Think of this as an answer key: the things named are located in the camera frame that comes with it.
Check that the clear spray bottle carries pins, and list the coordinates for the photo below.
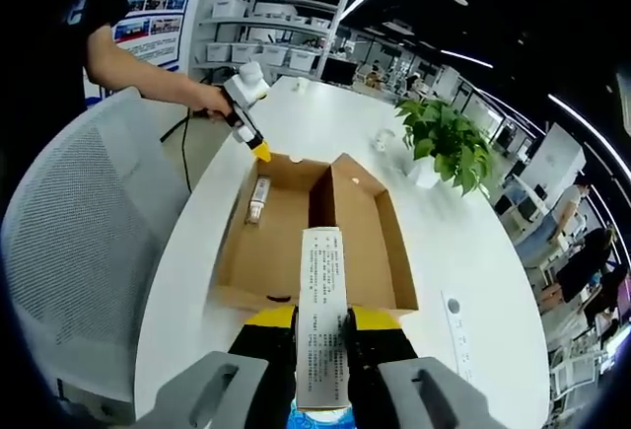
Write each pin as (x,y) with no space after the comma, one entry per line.
(259,199)

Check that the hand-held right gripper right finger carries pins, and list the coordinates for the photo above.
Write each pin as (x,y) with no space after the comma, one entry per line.
(434,394)

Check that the ceiling strip light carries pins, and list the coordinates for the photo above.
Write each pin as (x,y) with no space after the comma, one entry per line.
(356,4)
(466,58)

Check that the white printed carton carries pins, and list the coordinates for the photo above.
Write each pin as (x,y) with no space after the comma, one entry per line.
(323,301)

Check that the white mesh office chair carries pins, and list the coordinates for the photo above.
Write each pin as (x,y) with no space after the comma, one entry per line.
(84,232)

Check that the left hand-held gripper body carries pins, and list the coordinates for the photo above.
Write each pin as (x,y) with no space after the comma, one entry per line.
(244,86)

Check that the brown cardboard shoe box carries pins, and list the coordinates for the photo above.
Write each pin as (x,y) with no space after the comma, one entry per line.
(355,236)

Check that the white square pillar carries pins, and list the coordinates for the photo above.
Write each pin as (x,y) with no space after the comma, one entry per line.
(557,158)

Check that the long curved ceiling light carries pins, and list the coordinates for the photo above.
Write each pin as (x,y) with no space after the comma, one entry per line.
(591,116)

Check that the blue soft pad pack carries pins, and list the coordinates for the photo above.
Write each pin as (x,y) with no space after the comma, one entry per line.
(320,419)

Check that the white table socket strip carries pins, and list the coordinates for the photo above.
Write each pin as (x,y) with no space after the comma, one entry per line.
(458,340)

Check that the green potted plant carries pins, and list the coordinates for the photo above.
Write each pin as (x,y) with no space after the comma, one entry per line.
(448,138)

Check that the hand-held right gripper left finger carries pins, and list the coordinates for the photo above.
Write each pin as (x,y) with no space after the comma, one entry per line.
(207,394)

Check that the cluster of white office chairs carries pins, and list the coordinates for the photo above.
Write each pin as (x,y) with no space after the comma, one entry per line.
(577,367)

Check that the person's left hand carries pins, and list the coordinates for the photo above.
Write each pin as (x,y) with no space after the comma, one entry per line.
(212,102)

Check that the person's black t-shirt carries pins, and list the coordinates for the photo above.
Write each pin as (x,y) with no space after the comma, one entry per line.
(44,44)

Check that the black monitor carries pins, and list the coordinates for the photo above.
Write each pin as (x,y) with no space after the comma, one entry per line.
(338,72)

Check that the small white object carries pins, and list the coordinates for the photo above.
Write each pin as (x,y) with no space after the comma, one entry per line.
(299,86)

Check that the wall poster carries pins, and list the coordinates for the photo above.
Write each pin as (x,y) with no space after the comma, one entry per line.
(158,10)

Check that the white mug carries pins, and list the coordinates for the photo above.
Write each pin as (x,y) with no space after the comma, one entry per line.
(382,140)

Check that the grey metal storage shelf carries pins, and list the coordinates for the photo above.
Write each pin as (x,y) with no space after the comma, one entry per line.
(276,20)

